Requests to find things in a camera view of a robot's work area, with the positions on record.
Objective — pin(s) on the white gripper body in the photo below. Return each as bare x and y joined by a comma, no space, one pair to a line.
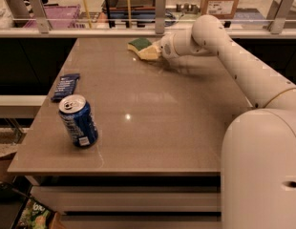
166,48

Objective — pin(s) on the green and yellow sponge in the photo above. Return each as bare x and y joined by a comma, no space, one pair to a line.
138,44

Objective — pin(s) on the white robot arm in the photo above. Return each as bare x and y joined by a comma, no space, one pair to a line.
258,167

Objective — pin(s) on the blue pepsi can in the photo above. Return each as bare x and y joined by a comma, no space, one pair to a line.
75,112

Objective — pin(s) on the cardboard box with label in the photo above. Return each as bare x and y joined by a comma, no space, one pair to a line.
220,1

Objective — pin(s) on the dark blue snack packet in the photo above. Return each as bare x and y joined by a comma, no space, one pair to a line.
65,86

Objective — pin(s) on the purple plastic crate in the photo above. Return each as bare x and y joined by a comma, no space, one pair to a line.
58,17

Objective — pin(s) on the upper cabinet drawer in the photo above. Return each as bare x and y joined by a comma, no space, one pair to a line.
128,199

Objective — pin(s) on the cabinet drawer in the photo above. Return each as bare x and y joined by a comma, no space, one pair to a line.
128,199
140,222

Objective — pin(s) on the lower cabinet drawer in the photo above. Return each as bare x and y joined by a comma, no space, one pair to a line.
140,222

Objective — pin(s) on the green chip bag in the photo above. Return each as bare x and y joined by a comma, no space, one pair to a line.
34,216

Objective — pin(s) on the middle metal railing post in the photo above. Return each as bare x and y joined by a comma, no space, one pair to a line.
160,16

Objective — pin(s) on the metal railing post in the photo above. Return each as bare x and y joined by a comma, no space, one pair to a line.
278,23
42,22
160,16

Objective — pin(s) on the left metal railing post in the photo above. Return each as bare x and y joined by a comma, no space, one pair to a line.
42,22

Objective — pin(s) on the right metal railing post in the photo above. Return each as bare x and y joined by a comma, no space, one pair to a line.
278,23

